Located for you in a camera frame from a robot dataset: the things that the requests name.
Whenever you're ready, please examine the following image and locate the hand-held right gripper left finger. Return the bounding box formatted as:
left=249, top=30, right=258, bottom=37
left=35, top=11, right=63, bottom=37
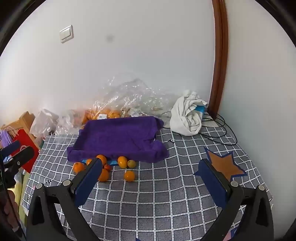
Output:
left=26, top=158, right=103, bottom=241

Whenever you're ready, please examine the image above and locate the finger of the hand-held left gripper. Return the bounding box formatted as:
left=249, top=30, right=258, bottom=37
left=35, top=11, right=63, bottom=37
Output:
left=2, top=146, right=35, bottom=173
left=0, top=140, right=21, bottom=160

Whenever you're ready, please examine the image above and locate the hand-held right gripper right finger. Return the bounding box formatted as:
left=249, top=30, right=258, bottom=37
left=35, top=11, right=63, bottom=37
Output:
left=198, top=158, right=274, bottom=241

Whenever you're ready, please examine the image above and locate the purple towel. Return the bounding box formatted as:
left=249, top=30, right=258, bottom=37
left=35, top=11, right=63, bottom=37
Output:
left=67, top=116, right=170, bottom=164

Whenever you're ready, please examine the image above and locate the person's left hand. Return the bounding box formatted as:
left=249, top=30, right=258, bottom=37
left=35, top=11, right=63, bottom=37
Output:
left=0, top=189, right=21, bottom=232

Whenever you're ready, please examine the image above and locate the purple paper bag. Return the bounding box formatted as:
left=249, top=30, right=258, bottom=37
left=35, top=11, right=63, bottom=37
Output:
left=0, top=128, right=19, bottom=149

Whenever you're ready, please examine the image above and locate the pale yellow sheet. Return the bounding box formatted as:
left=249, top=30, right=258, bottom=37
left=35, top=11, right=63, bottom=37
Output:
left=14, top=170, right=33, bottom=209

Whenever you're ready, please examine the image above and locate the red paper bag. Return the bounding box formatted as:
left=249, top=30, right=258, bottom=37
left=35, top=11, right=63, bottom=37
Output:
left=9, top=129, right=40, bottom=173

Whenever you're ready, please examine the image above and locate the cardboard box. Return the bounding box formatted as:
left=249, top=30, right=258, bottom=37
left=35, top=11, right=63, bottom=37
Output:
left=1, top=111, right=36, bottom=139

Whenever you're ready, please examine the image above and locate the white plastic bag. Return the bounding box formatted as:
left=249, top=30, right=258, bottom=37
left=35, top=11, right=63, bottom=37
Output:
left=30, top=109, right=59, bottom=139

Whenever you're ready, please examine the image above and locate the grey checkered tablecloth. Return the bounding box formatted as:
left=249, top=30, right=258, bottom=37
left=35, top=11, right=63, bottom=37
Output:
left=21, top=111, right=274, bottom=241

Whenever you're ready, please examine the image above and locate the white striped towel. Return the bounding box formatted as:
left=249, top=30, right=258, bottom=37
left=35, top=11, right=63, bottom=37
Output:
left=170, top=90, right=208, bottom=136

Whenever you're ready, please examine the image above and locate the clear bag with white label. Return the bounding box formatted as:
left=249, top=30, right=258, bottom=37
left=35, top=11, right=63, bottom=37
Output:
left=125, top=107, right=151, bottom=117

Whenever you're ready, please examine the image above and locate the crumpled clear plastic bag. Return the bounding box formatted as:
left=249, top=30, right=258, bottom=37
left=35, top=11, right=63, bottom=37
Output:
left=94, top=76, right=173, bottom=117

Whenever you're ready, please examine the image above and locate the black cable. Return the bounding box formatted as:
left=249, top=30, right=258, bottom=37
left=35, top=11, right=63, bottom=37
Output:
left=159, top=111, right=238, bottom=146

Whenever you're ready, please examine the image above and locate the white light switch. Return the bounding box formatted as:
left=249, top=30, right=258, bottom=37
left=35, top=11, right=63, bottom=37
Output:
left=60, top=25, right=74, bottom=44

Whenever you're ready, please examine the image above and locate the brown wooden door frame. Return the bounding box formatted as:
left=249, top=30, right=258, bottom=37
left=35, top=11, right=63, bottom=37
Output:
left=209, top=0, right=229, bottom=116

